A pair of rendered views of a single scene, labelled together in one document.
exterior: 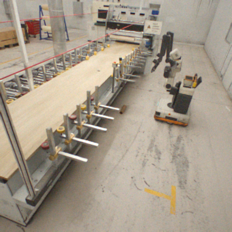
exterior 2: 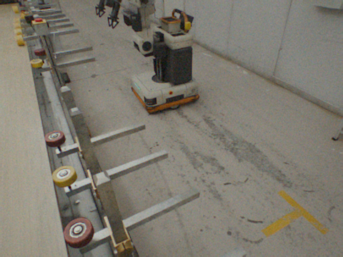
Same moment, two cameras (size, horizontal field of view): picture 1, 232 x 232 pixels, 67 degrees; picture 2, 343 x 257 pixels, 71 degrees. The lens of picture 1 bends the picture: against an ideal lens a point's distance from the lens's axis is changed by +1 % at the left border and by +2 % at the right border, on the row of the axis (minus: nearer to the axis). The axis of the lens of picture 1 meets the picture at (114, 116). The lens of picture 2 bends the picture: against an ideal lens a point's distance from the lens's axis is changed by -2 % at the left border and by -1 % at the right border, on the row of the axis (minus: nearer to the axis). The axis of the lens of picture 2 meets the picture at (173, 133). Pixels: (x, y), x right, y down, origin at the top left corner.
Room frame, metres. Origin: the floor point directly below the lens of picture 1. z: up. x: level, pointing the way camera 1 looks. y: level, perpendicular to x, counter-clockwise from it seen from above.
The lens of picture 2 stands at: (1.17, 0.53, 1.55)
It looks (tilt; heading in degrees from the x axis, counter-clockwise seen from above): 38 degrees down; 317
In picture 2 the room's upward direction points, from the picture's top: 2 degrees counter-clockwise
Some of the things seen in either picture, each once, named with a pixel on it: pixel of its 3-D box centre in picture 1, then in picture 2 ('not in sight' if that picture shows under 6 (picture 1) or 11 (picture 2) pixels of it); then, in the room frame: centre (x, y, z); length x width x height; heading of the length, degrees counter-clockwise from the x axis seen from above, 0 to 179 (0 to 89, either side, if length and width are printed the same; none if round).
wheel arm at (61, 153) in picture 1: (65, 155); not in sight; (1.10, 0.42, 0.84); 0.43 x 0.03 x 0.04; 75
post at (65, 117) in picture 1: (67, 133); not in sight; (1.33, 0.46, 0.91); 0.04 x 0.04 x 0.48; 75
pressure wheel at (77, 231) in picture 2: (73, 119); (82, 238); (1.63, 0.48, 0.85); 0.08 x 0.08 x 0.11
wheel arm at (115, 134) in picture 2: (103, 107); (103, 139); (2.06, 0.16, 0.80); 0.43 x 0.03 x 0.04; 75
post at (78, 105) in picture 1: (79, 122); (117, 229); (1.57, 0.39, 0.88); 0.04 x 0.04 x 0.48; 75
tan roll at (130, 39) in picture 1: (128, 38); not in sight; (5.91, -0.23, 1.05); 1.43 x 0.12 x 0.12; 75
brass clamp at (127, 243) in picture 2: (80, 125); (119, 234); (1.59, 0.39, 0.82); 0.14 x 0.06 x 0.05; 165
